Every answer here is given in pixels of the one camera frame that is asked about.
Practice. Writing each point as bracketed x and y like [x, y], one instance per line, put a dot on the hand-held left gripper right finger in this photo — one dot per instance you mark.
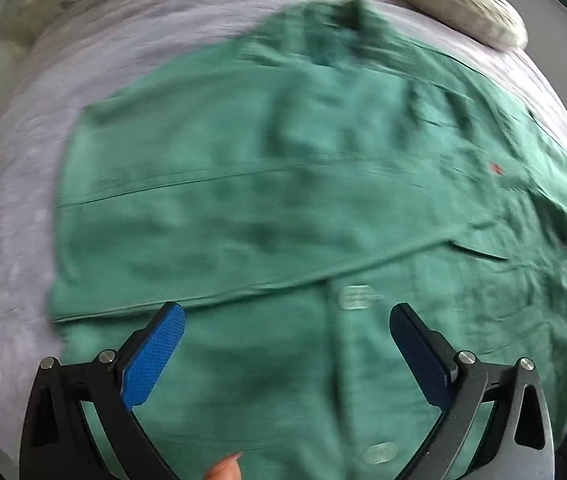
[416, 355]

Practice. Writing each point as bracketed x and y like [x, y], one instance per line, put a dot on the lilac embossed bed blanket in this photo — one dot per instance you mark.
[23, 185]

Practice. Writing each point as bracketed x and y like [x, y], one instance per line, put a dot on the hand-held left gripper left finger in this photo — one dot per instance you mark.
[156, 350]

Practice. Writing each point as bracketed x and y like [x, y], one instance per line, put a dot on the green button-up shirt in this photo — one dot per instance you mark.
[263, 185]

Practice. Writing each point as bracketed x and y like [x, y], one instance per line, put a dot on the cream quilted pillow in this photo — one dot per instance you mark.
[463, 5]

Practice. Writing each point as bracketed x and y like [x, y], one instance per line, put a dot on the person's left hand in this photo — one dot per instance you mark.
[224, 469]

